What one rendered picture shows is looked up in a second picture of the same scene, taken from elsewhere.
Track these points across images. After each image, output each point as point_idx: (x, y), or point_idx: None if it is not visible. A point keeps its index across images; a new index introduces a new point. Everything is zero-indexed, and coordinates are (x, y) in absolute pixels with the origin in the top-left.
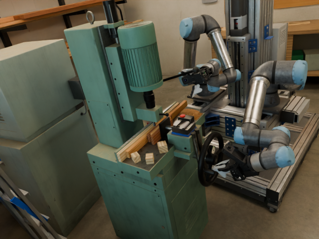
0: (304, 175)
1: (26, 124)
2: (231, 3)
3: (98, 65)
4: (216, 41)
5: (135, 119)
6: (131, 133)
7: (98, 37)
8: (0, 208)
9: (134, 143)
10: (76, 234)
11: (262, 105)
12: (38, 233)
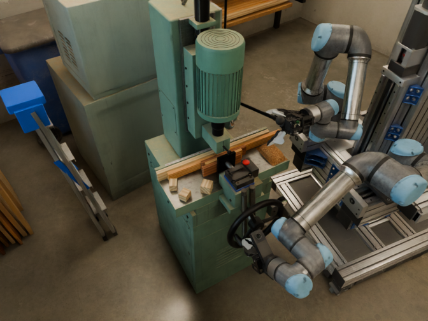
0: (406, 273)
1: (97, 80)
2: (409, 22)
3: (171, 64)
4: (351, 75)
5: (198, 136)
6: (195, 143)
7: (177, 32)
8: (72, 135)
9: (181, 166)
10: (124, 202)
11: (330, 207)
12: (93, 181)
